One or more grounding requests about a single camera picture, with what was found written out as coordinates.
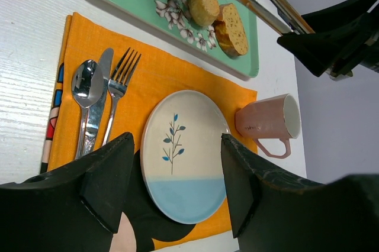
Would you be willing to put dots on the green floral serving tray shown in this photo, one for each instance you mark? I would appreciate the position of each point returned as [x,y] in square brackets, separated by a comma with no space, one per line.
[173,18]

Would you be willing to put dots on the silver fork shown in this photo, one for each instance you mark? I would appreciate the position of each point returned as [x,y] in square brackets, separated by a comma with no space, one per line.
[118,84]

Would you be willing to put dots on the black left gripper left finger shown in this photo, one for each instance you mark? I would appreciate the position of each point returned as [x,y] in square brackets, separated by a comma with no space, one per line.
[76,207]

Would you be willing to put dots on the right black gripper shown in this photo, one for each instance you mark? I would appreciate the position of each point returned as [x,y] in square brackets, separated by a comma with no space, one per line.
[345,35]

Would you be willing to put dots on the silver spoon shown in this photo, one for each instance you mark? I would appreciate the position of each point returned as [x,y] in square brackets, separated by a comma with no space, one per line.
[86,91]

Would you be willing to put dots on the cream and blue plate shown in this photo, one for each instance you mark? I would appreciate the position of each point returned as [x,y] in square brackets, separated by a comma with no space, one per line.
[180,156]

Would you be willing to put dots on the silver table knife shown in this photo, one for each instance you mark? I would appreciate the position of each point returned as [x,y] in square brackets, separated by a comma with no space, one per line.
[97,109]

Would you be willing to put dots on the orange cartoon placemat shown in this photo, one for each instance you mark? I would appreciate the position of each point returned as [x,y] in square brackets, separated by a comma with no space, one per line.
[143,226]

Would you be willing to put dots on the sliced seeded bread loaf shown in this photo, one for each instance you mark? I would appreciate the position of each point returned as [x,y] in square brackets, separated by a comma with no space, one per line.
[230,32]

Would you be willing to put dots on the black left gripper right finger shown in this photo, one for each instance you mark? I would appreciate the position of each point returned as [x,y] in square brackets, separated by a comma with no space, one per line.
[272,209]

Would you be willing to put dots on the metal serving tongs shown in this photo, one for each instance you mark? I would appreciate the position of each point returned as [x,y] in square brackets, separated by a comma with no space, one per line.
[260,3]

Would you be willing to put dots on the small round yellow bun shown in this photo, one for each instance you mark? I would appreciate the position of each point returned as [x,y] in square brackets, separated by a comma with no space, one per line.
[204,12]

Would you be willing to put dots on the pink mug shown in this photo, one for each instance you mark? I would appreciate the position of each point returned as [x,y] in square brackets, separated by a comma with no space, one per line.
[271,118]

